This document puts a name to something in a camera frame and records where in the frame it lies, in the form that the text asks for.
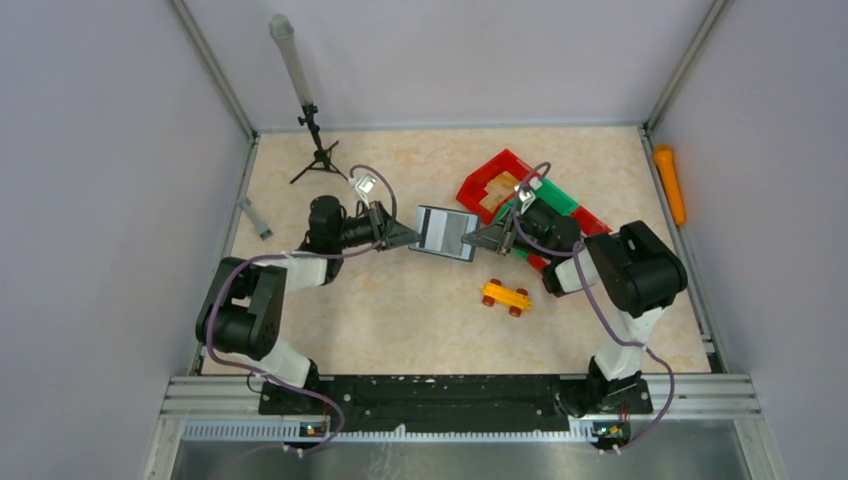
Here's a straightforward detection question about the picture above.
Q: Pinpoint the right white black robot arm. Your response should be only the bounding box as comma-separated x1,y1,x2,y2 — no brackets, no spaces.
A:
462,199,688,417

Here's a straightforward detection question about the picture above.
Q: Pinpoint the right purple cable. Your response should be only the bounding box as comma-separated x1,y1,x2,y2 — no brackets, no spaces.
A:
511,160,676,455

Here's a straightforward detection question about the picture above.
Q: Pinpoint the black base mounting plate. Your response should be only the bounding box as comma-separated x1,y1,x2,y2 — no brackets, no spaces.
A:
258,374,654,433

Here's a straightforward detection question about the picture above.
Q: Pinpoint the red bin with plastic bags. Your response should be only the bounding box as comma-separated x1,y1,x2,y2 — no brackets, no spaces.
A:
526,206,612,272

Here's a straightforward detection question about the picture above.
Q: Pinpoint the green plastic bin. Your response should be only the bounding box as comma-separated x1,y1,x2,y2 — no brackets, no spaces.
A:
495,179,580,259

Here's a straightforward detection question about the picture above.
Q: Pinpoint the black tripod with grey tube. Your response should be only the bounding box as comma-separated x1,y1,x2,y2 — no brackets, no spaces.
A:
268,13,349,185

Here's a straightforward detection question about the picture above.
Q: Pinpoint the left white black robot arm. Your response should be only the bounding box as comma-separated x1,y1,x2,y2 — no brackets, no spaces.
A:
195,195,420,414

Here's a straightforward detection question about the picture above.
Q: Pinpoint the purple cable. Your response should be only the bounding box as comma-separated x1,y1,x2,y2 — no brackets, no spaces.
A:
511,160,676,455
205,164,399,458

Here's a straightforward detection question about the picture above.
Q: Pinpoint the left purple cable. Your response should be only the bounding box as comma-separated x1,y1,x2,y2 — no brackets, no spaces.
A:
205,164,399,458

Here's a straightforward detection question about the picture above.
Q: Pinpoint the yellow toy brick car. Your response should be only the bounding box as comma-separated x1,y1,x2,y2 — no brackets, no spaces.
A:
481,279,533,318

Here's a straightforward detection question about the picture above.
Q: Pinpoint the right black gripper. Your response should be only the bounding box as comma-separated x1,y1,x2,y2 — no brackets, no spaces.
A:
464,206,557,261

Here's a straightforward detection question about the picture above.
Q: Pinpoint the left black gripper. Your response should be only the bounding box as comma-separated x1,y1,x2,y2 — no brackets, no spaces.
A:
333,200,422,252

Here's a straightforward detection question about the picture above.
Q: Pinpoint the black leather card holder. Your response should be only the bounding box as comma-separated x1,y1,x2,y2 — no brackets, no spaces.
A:
408,205,482,263

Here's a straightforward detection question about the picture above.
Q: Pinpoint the red bin with wooden blocks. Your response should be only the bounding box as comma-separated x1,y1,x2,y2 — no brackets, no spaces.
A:
455,149,531,225

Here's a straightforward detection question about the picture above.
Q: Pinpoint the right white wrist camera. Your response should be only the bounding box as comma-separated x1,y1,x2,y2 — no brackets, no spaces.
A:
514,177,542,216

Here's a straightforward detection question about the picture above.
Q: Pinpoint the orange flashlight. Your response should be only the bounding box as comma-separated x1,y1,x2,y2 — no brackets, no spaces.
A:
653,144,687,226

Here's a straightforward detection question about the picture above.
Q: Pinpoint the small grey tool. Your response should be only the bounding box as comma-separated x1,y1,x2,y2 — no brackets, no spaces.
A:
236,196,273,241

